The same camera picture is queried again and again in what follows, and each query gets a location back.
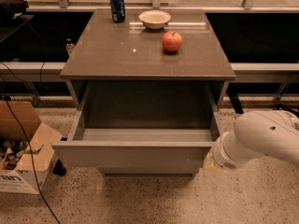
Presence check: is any blue soda can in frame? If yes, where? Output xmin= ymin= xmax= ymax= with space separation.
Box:
xmin=110 ymin=0 xmax=125 ymax=22

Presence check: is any small bottle behind cabinet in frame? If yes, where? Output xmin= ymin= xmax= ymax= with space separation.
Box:
xmin=65 ymin=38 xmax=75 ymax=55

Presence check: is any cardboard box with cans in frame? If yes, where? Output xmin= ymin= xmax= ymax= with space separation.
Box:
xmin=0 ymin=101 xmax=62 ymax=194

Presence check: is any black cable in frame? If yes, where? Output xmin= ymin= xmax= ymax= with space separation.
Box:
xmin=0 ymin=62 xmax=62 ymax=224

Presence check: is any black bag on shelf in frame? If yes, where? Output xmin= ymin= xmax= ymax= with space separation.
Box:
xmin=0 ymin=0 xmax=29 ymax=21

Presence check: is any grey top drawer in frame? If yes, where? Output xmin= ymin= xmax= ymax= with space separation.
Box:
xmin=52 ymin=82 xmax=221 ymax=176

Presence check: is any red apple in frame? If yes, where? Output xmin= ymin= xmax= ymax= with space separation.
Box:
xmin=162 ymin=31 xmax=182 ymax=52

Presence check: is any grey drawer cabinet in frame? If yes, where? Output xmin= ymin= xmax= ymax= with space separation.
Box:
xmin=59 ymin=8 xmax=236 ymax=179

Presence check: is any white bowl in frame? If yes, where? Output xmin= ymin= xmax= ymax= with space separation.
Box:
xmin=139 ymin=10 xmax=171 ymax=30

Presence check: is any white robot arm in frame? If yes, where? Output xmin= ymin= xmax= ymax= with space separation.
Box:
xmin=204 ymin=110 xmax=299 ymax=171

